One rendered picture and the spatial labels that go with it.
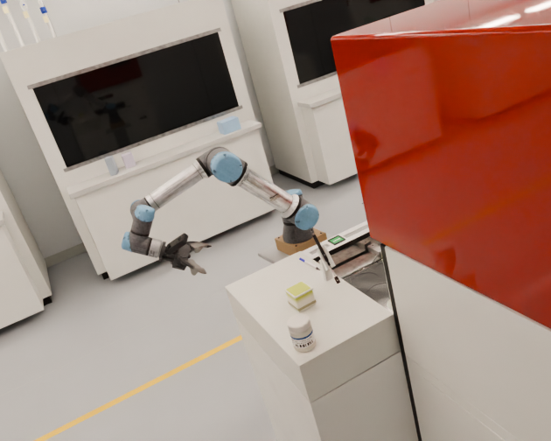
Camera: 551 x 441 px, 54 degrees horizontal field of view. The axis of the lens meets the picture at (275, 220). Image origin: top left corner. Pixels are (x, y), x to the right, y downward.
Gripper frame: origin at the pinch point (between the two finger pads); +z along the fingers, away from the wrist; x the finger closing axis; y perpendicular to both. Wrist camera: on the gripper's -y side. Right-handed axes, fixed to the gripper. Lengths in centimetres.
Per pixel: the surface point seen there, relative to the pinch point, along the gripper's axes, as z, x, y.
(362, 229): 59, -16, -23
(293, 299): 27, 34, -29
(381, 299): 58, 28, -34
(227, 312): 36, -76, 140
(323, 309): 37, 36, -31
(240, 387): 42, -4, 106
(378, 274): 60, 12, -29
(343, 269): 52, 3, -17
